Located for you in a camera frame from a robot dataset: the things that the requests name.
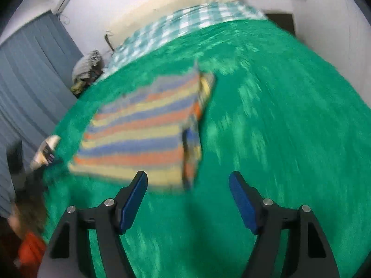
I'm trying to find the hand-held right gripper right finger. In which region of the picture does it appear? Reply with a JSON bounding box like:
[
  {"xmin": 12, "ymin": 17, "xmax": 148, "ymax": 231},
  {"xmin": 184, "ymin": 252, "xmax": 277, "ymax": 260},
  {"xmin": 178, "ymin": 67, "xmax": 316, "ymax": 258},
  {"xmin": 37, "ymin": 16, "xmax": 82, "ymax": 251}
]
[{"xmin": 229, "ymin": 171, "xmax": 340, "ymax": 278}]

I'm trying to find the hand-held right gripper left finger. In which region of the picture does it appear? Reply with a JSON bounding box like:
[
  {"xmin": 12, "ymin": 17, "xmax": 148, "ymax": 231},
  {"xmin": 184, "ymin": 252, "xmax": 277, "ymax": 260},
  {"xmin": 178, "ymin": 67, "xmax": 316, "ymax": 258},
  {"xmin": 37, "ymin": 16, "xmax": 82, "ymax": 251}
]
[{"xmin": 38, "ymin": 171, "xmax": 149, "ymax": 278}]

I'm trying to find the striped knit shirt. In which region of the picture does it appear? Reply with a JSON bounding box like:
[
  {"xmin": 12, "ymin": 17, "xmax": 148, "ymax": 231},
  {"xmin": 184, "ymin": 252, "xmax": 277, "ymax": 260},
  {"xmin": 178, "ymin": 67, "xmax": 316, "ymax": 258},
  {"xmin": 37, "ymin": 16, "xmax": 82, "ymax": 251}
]
[{"xmin": 68, "ymin": 61, "xmax": 217, "ymax": 193}]

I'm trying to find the pile of clothes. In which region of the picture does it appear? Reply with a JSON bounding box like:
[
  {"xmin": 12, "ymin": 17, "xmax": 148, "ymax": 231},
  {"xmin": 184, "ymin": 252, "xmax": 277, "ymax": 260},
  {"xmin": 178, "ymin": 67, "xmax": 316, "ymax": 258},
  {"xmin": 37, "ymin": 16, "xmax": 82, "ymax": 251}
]
[{"xmin": 71, "ymin": 50, "xmax": 104, "ymax": 95}]

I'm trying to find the beige patterned cushion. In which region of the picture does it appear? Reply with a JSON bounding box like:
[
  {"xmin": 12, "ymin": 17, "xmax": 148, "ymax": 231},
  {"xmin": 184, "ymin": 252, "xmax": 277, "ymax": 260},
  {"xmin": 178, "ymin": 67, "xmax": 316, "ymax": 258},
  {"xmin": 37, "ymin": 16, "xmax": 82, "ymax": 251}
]
[{"xmin": 30, "ymin": 135, "xmax": 62, "ymax": 171}]

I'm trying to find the smartphone with dark screen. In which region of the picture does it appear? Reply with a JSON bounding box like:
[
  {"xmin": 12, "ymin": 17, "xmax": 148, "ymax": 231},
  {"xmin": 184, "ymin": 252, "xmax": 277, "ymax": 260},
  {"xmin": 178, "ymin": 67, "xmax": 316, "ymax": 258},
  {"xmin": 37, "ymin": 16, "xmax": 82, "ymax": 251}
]
[{"xmin": 42, "ymin": 146, "xmax": 57, "ymax": 164}]

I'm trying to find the person's orange clothing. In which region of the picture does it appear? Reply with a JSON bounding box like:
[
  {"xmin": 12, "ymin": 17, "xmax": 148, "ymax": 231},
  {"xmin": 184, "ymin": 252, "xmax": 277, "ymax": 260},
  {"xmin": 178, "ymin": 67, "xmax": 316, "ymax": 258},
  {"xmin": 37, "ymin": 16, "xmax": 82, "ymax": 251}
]
[{"xmin": 17, "ymin": 232, "xmax": 47, "ymax": 271}]

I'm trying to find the blue-grey curtain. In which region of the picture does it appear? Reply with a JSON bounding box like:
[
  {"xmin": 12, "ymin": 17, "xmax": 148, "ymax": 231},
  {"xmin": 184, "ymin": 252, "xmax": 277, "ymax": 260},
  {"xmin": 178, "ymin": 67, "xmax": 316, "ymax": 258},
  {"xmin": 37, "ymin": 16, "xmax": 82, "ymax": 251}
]
[{"xmin": 0, "ymin": 10, "xmax": 85, "ymax": 219}]

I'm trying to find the green velvet blanket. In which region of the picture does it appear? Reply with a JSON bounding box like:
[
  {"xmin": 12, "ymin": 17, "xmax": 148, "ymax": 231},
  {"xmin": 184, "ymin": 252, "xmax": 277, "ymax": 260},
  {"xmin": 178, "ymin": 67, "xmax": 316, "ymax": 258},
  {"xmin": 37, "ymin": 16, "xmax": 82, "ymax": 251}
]
[{"xmin": 43, "ymin": 19, "xmax": 371, "ymax": 278}]

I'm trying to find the green checked bed sheet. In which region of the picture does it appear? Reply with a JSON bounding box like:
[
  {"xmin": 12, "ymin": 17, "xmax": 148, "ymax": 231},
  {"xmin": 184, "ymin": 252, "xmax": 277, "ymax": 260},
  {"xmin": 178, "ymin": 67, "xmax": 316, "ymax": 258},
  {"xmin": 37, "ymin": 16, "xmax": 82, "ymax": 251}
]
[{"xmin": 101, "ymin": 1, "xmax": 268, "ymax": 78}]

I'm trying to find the cream bed pillow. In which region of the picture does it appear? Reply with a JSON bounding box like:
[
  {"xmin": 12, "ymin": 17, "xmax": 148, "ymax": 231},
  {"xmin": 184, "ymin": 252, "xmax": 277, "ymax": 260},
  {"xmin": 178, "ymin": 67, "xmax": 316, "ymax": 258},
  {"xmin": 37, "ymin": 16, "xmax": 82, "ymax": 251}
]
[{"xmin": 106, "ymin": 0, "xmax": 242, "ymax": 50}]

